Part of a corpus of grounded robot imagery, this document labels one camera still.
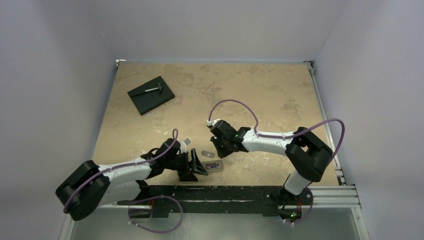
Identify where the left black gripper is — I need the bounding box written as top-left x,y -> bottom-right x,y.
164,148 -> 207,181

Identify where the grey remote control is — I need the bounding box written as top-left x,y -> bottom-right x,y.
202,160 -> 224,173

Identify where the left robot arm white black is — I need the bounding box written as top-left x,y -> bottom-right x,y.
55,138 -> 208,221

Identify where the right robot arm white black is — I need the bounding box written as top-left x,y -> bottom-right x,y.
207,119 -> 333,204

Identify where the black square tray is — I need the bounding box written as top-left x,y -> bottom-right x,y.
127,76 -> 175,116

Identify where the small metal hammer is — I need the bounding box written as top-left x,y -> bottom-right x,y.
130,82 -> 163,97

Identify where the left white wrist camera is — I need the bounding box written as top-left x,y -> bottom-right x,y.
181,138 -> 191,148

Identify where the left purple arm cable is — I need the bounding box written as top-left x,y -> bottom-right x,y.
62,128 -> 180,215

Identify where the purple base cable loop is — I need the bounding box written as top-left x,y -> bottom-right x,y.
127,193 -> 184,234

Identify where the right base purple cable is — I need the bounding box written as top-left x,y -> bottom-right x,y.
281,187 -> 315,227

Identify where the aluminium frame rail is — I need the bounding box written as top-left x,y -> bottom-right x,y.
305,61 -> 370,240

